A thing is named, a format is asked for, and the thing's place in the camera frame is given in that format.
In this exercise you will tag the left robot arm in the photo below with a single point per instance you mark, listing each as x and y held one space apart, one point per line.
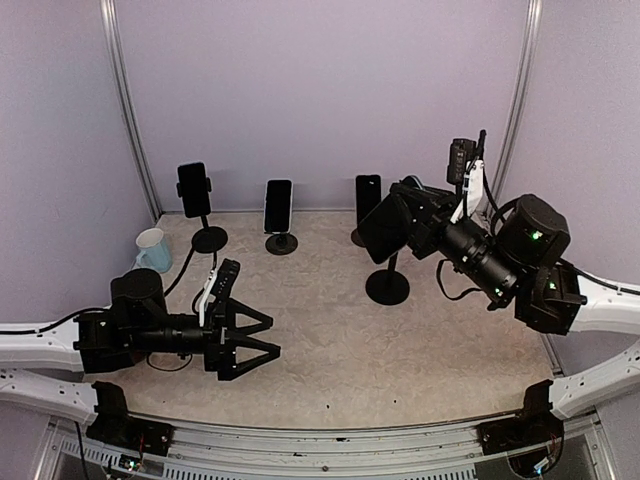
85 342

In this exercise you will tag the left aluminium frame post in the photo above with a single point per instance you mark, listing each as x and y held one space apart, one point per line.
118 65

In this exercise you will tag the aluminium frame post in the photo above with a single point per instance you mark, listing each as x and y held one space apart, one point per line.
519 97
118 65

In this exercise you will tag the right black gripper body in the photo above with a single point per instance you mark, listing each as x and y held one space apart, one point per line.
492 269

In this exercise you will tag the black clamp phone stand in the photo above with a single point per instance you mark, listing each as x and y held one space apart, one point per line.
388 287
209 239

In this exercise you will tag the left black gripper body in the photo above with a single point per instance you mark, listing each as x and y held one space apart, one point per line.
156 339

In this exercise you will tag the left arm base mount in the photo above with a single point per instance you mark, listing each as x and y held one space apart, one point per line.
136 434

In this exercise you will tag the dark teal phone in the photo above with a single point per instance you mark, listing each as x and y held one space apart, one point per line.
194 189

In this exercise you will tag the right aluminium frame post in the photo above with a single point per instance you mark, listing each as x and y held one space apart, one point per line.
519 97

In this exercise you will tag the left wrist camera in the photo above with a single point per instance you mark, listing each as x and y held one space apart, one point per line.
218 285

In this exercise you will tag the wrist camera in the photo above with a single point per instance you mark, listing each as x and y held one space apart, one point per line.
218 285
466 173

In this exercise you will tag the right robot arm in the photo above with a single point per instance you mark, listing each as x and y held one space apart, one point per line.
575 301

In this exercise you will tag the light blue mug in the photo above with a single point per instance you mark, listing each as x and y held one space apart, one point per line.
153 251

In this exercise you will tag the front aluminium rail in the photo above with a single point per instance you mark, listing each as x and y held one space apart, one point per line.
449 450

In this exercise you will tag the blue case phone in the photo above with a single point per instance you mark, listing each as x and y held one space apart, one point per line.
278 206

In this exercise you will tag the black phone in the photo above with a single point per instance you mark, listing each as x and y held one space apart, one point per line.
385 230

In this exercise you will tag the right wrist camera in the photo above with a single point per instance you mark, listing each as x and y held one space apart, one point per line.
466 173

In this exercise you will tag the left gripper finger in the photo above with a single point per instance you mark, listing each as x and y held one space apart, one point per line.
245 353
261 321

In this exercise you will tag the plate phone stand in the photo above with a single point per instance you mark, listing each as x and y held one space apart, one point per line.
356 239
281 244

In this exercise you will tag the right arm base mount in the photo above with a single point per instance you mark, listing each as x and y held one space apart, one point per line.
515 433

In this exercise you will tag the clear case phone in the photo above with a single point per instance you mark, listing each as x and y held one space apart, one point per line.
368 194

